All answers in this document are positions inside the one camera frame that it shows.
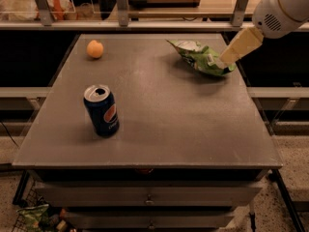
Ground green rice chip bag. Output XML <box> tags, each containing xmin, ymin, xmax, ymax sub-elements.
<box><xmin>168</xmin><ymin>40</ymin><xmax>237</xmax><ymax>76</ymax></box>

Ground plastic bag on shelf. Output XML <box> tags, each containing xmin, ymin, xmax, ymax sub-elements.
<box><xmin>0</xmin><ymin>0</ymin><xmax>75</xmax><ymax>21</ymax></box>

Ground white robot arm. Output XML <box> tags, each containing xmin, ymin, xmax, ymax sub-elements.
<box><xmin>219</xmin><ymin>0</ymin><xmax>309</xmax><ymax>66</ymax></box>

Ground black cable on floor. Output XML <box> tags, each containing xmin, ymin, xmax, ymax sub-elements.
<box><xmin>0</xmin><ymin>121</ymin><xmax>20</xmax><ymax>148</ymax></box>

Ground grey drawer cabinet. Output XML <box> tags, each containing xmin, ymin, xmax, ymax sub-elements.
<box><xmin>14</xmin><ymin>34</ymin><xmax>282</xmax><ymax>232</ymax></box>

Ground green snack bag in basket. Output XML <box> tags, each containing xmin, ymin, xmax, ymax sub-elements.
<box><xmin>17</xmin><ymin>204</ymin><xmax>49</xmax><ymax>232</ymax></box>

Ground orange fruit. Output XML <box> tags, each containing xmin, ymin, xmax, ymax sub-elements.
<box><xmin>86</xmin><ymin>40</ymin><xmax>103</xmax><ymax>59</ymax></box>

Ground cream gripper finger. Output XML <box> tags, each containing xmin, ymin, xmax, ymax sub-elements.
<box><xmin>220</xmin><ymin>45</ymin><xmax>241</xmax><ymax>66</ymax></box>

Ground blue pepsi can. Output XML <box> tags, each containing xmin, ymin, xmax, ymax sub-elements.
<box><xmin>83</xmin><ymin>84</ymin><xmax>120</xmax><ymax>137</ymax></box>

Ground black wire basket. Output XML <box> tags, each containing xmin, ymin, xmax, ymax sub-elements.
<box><xmin>11</xmin><ymin>170</ymin><xmax>78</xmax><ymax>232</ymax></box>

